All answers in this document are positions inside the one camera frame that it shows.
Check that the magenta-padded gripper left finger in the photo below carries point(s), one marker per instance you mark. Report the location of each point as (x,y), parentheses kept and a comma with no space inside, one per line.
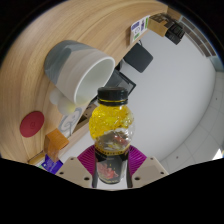
(74,171)

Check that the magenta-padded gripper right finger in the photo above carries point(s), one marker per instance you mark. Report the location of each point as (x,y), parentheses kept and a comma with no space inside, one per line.
(150,171)

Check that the clear bottle with black cap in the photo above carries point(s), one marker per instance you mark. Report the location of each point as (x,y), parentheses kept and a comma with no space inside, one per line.
(111,133)

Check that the purple hanging package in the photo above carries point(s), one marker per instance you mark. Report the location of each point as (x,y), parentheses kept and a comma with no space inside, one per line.
(51,164)

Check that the white sheet with circle print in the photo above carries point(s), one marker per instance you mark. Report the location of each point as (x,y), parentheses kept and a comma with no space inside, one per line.
(69,122)

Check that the flat round red coaster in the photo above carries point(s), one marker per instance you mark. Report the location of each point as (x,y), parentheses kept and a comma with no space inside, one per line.
(32,124)

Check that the white and grey mug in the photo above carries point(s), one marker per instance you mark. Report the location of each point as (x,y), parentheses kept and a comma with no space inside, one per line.
(76,70)

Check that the black office chair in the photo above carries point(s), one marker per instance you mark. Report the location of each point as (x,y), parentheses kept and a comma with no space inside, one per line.
(139,57)

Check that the white and green leaflet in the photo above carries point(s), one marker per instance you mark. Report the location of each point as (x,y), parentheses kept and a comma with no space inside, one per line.
(140,28)

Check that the wooden cabinet with glass doors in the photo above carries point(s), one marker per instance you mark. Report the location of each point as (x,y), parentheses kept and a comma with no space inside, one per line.
(200,36)

